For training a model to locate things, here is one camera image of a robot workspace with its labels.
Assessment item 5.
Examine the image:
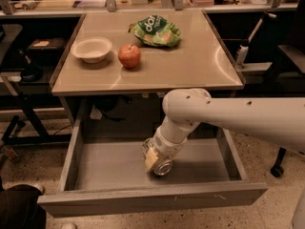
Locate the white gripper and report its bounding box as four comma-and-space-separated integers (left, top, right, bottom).
145, 127, 188, 172

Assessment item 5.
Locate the open grey top drawer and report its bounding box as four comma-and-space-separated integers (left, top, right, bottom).
37, 98, 269, 219

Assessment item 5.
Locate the person's dark trouser leg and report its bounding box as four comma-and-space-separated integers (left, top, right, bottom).
0, 183, 47, 229

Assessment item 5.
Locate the red apple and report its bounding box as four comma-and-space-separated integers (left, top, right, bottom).
118, 44, 141, 69

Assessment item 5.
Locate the black office chair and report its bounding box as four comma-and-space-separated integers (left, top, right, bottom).
271, 0, 305, 177

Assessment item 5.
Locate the green chip bag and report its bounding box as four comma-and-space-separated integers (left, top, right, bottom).
128, 14, 181, 48

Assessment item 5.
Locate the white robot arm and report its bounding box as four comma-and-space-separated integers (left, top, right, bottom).
143, 89, 305, 176

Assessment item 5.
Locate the white handheld tool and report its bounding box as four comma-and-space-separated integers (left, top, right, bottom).
235, 12, 276, 69

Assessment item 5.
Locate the black box on shelf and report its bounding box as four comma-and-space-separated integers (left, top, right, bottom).
27, 37, 66, 66

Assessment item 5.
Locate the white paper bowl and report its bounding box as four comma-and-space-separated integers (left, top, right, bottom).
71, 37, 112, 63

